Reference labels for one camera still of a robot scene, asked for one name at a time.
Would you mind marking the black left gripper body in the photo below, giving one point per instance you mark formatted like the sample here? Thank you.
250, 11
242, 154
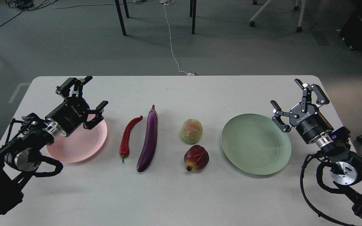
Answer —
69, 115

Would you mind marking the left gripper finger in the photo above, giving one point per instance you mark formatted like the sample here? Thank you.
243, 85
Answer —
98, 117
72, 87

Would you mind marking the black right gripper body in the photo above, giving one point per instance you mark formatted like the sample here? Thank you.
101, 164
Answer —
309, 124

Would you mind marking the red chili pepper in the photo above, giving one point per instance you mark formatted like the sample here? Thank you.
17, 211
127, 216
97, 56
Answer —
124, 150

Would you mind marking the purple eggplant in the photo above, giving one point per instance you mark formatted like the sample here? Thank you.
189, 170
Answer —
149, 147

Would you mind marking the green pink peach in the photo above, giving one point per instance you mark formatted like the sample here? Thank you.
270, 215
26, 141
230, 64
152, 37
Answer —
191, 131

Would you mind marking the red pomegranate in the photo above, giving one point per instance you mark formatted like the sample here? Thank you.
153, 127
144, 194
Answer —
196, 158

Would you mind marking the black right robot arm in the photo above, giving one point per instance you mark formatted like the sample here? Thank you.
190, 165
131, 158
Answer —
340, 169

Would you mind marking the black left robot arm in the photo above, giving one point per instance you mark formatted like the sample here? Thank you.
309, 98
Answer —
21, 157

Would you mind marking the pink plate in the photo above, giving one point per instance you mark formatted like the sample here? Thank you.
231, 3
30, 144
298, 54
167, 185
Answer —
80, 145

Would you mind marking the green plate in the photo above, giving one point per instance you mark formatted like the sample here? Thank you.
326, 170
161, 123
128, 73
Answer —
254, 144

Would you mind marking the black table legs left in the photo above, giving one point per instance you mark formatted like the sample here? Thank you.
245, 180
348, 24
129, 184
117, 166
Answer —
120, 16

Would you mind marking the black table legs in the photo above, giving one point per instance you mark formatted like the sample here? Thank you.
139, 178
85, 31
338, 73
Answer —
120, 16
192, 14

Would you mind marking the black table legs right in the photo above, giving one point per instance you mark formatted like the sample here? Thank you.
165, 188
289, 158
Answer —
192, 14

